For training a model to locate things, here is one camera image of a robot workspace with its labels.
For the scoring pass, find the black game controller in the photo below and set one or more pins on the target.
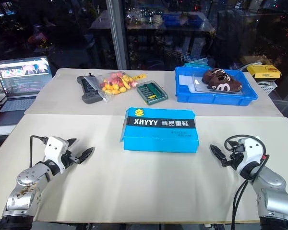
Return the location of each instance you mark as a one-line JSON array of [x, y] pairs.
[[87, 94]]

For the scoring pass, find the grey window frame pillar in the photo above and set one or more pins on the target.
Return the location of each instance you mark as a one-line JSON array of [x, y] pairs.
[[116, 33]]

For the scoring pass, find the teal plastic lid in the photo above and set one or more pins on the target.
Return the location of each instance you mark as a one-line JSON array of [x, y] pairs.
[[199, 62]]

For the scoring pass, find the blue crate behind glass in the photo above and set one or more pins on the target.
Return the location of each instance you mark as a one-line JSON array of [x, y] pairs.
[[182, 19]]

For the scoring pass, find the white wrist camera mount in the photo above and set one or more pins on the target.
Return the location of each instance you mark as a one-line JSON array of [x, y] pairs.
[[54, 147], [250, 149]]

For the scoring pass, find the blue plastic bin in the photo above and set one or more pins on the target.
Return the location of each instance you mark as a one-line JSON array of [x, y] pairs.
[[213, 99]]

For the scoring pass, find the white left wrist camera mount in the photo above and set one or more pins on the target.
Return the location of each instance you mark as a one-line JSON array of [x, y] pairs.
[[54, 147]]

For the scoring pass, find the blue shoe box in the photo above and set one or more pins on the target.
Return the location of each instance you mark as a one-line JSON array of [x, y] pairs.
[[158, 134]]

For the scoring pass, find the white plastic basket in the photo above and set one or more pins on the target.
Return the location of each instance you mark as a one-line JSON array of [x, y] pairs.
[[268, 87]]

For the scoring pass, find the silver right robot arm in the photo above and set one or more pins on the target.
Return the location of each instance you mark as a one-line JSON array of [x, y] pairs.
[[271, 189]]

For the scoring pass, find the yellow cardboard box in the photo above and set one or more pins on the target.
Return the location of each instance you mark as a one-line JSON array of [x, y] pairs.
[[264, 72]]

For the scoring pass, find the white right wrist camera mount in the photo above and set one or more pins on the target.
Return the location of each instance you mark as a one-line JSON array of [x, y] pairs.
[[250, 149]]

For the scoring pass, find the clear bag of toy fruit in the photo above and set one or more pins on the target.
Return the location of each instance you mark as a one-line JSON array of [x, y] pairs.
[[115, 83]]

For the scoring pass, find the brown shoes in packet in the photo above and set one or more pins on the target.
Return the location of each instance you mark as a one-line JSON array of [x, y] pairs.
[[199, 88]]

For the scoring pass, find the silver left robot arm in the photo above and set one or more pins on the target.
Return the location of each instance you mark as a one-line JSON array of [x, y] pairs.
[[26, 189]]

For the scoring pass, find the white paper sheet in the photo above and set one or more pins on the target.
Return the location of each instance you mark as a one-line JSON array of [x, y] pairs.
[[185, 81]]

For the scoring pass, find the yellow printed tag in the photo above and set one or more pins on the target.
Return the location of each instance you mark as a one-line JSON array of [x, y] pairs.
[[138, 77]]

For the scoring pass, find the brown sneaker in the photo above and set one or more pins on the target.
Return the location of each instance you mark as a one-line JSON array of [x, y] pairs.
[[226, 85], [212, 76]]

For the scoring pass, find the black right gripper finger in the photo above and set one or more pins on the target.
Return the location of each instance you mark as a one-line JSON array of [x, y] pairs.
[[218, 153]]

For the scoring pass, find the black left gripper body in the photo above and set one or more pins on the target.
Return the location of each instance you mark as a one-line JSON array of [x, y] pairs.
[[70, 157]]

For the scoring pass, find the green screwdriver bit set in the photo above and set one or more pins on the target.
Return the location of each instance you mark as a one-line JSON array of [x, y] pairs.
[[152, 93]]

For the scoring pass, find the grey laptop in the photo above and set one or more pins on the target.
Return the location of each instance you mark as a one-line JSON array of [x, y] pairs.
[[21, 81]]

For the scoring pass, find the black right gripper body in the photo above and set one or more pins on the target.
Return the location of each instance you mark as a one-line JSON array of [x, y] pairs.
[[234, 158]]

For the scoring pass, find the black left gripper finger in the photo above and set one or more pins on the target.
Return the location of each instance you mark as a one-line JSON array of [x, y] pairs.
[[87, 154], [72, 141]]

